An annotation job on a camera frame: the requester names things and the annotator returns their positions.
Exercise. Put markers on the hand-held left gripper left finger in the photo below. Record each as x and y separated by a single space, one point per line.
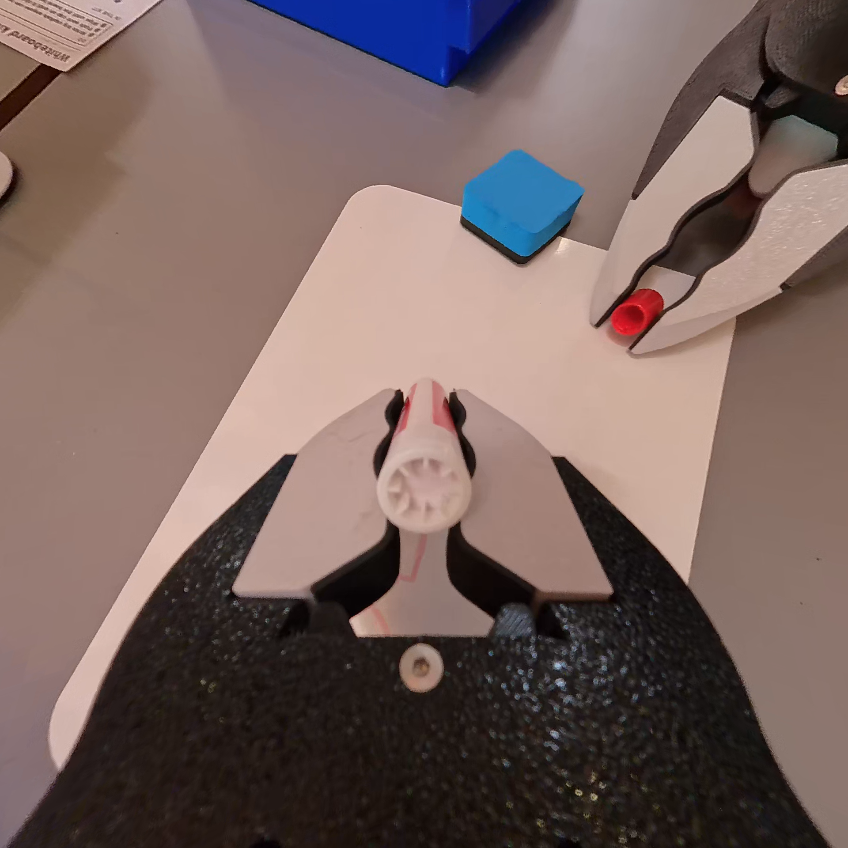
311 523

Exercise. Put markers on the wooden sign stand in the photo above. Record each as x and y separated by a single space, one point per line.
5 179

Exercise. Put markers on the blue foam eraser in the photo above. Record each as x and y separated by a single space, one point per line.
517 199

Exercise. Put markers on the person's right hand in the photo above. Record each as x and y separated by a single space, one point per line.
747 195

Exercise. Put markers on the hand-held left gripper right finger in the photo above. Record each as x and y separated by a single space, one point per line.
536 523

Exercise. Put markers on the white whiteboard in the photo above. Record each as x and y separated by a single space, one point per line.
464 318

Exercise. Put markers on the printed instruction sheet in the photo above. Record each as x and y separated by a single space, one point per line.
66 33

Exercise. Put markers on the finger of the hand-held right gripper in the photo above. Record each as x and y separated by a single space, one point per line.
782 232
662 199

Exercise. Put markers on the blue plastic bin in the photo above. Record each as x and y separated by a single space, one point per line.
397 33

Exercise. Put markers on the red marker cap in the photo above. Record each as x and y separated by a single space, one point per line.
636 315

